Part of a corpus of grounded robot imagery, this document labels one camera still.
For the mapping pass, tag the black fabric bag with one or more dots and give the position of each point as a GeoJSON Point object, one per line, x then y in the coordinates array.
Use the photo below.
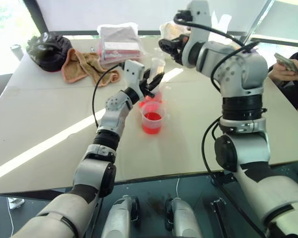
{"type": "Point", "coordinates": [49, 53]}

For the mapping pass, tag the clear plastic cup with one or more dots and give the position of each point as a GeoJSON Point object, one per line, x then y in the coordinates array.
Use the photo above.
{"type": "Point", "coordinates": [156, 65]}
{"type": "Point", "coordinates": [154, 98]}

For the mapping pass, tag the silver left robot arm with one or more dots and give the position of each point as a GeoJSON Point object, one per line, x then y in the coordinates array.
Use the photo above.
{"type": "Point", "coordinates": [109, 116]}

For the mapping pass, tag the white floor device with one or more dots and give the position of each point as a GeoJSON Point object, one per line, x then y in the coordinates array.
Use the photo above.
{"type": "Point", "coordinates": [15, 202]}

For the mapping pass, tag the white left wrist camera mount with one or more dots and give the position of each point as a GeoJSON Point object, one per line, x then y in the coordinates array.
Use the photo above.
{"type": "Point", "coordinates": [134, 72]}

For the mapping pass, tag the plastic bag with pink cloths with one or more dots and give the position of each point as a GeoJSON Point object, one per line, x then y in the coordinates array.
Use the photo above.
{"type": "Point", "coordinates": [120, 44]}

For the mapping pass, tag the silver right robot leg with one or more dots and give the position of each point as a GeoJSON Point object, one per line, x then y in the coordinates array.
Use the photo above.
{"type": "Point", "coordinates": [182, 218]}

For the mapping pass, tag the orange towel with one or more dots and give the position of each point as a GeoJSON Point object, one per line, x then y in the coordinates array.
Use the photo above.
{"type": "Point", "coordinates": [85, 67]}

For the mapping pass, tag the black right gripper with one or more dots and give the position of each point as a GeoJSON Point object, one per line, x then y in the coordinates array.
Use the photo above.
{"type": "Point", "coordinates": [180, 45]}

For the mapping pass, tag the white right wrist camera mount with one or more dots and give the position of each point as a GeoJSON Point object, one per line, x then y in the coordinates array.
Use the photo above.
{"type": "Point", "coordinates": [198, 24]}

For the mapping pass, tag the patterned phone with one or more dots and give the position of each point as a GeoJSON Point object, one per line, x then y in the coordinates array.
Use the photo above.
{"type": "Point", "coordinates": [288, 63]}

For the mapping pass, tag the crumpled clear plastic bag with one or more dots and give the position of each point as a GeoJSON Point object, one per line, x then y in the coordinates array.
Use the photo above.
{"type": "Point", "coordinates": [172, 28]}

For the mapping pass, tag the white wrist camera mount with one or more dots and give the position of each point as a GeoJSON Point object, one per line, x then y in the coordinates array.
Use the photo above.
{"type": "Point", "coordinates": [134, 72]}
{"type": "Point", "coordinates": [198, 24]}

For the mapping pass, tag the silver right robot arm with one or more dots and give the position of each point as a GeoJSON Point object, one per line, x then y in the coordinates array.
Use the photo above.
{"type": "Point", "coordinates": [238, 74]}

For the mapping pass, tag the silver left robot leg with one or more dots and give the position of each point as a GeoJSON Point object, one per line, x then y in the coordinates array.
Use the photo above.
{"type": "Point", "coordinates": [119, 218]}

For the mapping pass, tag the silver robot leg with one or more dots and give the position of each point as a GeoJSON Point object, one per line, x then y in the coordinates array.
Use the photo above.
{"type": "Point", "coordinates": [119, 218]}
{"type": "Point", "coordinates": [182, 218]}

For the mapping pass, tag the clear cup with red liquid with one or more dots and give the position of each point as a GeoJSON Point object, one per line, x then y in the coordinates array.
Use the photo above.
{"type": "Point", "coordinates": [152, 120]}

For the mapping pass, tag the person's bare hand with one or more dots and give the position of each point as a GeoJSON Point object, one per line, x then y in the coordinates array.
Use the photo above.
{"type": "Point", "coordinates": [280, 72]}

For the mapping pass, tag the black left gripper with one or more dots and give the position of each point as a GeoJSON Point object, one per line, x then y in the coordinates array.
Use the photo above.
{"type": "Point", "coordinates": [147, 91]}

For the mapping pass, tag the black metal floor bracket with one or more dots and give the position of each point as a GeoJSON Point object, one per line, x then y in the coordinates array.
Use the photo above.
{"type": "Point", "coordinates": [219, 210]}

